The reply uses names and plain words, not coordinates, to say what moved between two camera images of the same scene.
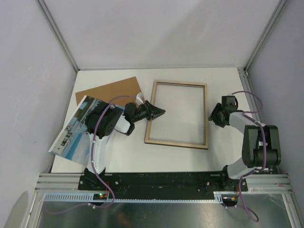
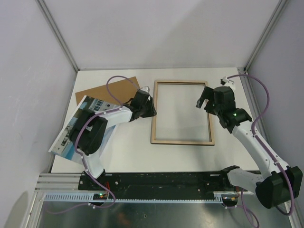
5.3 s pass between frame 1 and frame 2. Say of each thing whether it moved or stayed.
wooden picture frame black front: moved
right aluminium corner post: stayed
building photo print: stayed
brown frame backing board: stayed
